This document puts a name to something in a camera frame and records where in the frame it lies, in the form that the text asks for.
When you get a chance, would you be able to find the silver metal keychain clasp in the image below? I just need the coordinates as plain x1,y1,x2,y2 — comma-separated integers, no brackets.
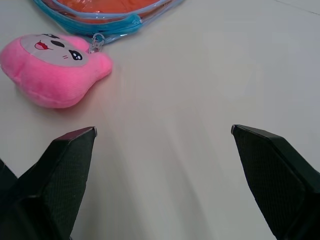
89,32,106,55

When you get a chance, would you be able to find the clear blue-trimmed zipper pouch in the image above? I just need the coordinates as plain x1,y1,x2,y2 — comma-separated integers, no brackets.
33,0,188,44

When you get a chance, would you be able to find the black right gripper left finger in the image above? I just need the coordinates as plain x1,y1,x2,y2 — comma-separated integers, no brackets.
0,126,98,240

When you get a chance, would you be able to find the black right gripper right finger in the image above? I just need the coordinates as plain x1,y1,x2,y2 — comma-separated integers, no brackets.
230,124,320,240

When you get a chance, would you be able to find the pink plush face keychain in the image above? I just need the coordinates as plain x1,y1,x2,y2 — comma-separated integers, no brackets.
0,33,114,109

